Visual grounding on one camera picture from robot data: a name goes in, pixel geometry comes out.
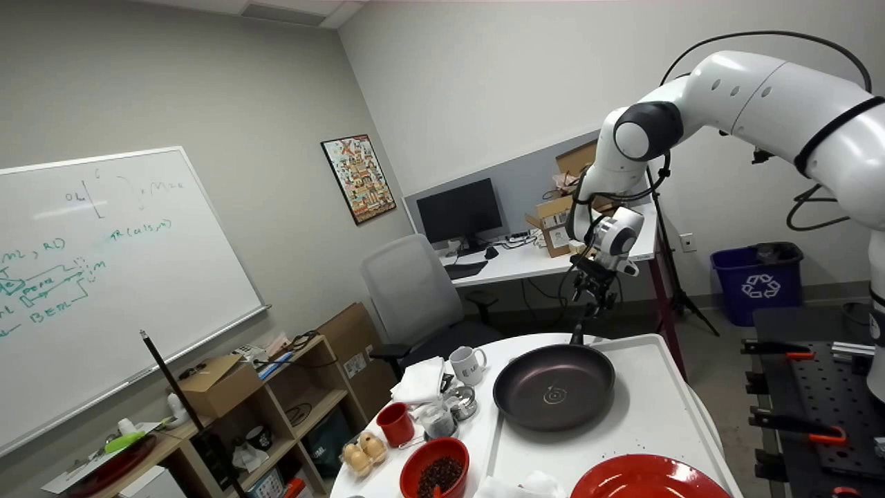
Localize black computer monitor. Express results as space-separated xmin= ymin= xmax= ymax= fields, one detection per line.
xmin=416 ymin=177 xmax=507 ymax=254

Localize wooden shelf unit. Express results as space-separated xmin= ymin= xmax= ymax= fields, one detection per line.
xmin=41 ymin=333 xmax=373 ymax=498

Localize white top desk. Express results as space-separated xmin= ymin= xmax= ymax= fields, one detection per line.
xmin=439 ymin=202 xmax=688 ymax=370

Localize red bowl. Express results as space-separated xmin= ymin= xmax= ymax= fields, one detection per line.
xmin=399 ymin=435 xmax=474 ymax=498

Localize dark red dish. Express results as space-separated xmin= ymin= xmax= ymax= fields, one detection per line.
xmin=84 ymin=435 xmax=160 ymax=495

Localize grey desk divider panel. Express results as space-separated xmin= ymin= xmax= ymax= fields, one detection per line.
xmin=405 ymin=128 xmax=602 ymax=244

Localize blue recycling bin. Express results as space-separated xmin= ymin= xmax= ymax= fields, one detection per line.
xmin=709 ymin=240 xmax=807 ymax=329

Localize green object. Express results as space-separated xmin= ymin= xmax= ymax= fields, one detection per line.
xmin=102 ymin=430 xmax=147 ymax=456

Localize thin black pole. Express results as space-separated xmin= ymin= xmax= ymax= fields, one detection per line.
xmin=139 ymin=327 xmax=237 ymax=498

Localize dark frying pan black handle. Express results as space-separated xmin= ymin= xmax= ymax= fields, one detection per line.
xmin=490 ymin=321 xmax=620 ymax=438

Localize red plate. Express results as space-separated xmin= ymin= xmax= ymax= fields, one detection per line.
xmin=571 ymin=453 xmax=732 ymax=498

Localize black orange bar clamp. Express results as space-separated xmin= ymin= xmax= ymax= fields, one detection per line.
xmin=748 ymin=404 xmax=853 ymax=453
xmin=742 ymin=339 xmax=818 ymax=365

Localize black workbench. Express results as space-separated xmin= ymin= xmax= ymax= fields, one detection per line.
xmin=742 ymin=303 xmax=885 ymax=498

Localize white mug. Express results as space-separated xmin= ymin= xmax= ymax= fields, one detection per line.
xmin=449 ymin=343 xmax=492 ymax=387

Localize round white table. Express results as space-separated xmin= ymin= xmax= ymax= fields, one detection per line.
xmin=329 ymin=329 xmax=748 ymax=498

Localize white plastic tray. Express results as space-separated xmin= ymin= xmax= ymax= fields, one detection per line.
xmin=479 ymin=333 xmax=748 ymax=498

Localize open brown cardboard box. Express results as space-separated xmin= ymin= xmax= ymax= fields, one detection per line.
xmin=553 ymin=138 xmax=601 ymax=182

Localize black tripod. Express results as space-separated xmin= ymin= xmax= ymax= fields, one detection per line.
xmin=644 ymin=164 xmax=725 ymax=341

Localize white cloth napkins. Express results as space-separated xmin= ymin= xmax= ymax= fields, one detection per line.
xmin=391 ymin=355 xmax=457 ymax=410

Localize small cardboard box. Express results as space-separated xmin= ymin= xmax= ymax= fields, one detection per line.
xmin=530 ymin=193 xmax=579 ymax=260

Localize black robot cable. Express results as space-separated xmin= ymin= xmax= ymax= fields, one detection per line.
xmin=658 ymin=29 xmax=876 ymax=235

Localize small white bottle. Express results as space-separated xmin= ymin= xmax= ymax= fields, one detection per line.
xmin=163 ymin=391 xmax=190 ymax=430

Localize small metal cup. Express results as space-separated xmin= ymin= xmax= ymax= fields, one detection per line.
xmin=446 ymin=383 xmax=485 ymax=416
xmin=424 ymin=404 xmax=465 ymax=444

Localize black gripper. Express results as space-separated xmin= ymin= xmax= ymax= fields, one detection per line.
xmin=566 ymin=251 xmax=624 ymax=327

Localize whiteboard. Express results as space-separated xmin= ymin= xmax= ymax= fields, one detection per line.
xmin=0 ymin=145 xmax=272 ymax=459

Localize stack of books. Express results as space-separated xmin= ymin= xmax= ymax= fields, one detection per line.
xmin=254 ymin=347 xmax=299 ymax=383

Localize framed colourful poster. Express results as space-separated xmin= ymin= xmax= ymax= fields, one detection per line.
xmin=317 ymin=132 xmax=400 ymax=231

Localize red cup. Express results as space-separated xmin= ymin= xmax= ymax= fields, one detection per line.
xmin=377 ymin=401 xmax=418 ymax=452

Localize beige round bun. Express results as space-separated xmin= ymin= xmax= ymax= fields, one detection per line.
xmin=338 ymin=440 xmax=373 ymax=482
xmin=359 ymin=430 xmax=391 ymax=466

